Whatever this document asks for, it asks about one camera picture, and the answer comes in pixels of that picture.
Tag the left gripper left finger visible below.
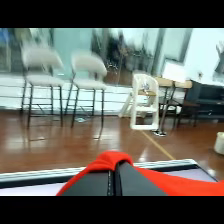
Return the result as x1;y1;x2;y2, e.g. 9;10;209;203
61;169;116;197

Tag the red garment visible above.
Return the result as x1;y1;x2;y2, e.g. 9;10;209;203
55;150;224;197

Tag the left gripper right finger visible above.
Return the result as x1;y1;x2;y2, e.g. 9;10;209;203
115;161;168;197

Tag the beige chair with black legs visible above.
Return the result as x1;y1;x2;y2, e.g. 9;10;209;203
64;51;109;130
19;45;66;130

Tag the wooden table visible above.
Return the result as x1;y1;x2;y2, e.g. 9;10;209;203
154;76;195;135

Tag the silver frame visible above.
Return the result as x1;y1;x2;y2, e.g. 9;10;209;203
0;158;208;184

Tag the white high chair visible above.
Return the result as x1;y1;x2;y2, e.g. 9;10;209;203
118;73;161;131

